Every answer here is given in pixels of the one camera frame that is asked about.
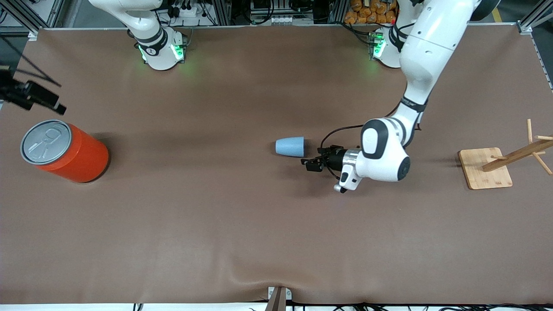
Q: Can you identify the bag of orange items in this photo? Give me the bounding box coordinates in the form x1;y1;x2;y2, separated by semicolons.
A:
344;0;397;25

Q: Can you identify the brown table mat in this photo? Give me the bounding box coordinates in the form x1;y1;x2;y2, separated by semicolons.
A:
0;24;553;305

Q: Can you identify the wooden mug tree stand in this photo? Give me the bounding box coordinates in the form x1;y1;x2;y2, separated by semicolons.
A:
458;119;553;190

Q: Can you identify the white power strip with plugs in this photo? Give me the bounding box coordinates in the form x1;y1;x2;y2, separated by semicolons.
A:
170;0;206;19

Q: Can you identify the light blue plastic cup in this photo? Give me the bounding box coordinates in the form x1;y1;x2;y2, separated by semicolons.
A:
276;136;305;158

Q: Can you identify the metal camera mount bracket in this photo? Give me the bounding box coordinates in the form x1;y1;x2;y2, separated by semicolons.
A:
267;286;292;311

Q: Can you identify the orange can with grey lid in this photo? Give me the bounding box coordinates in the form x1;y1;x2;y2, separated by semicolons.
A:
20;119;110;184

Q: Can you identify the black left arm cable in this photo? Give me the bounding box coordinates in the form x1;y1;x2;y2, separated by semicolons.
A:
321;124;364;150

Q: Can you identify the aluminium frame profile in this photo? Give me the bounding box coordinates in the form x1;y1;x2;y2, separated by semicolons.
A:
0;0;66;42
212;0;232;26
517;0;553;92

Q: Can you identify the white terminal block strip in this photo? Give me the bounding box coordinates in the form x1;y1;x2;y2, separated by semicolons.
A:
267;15;315;26

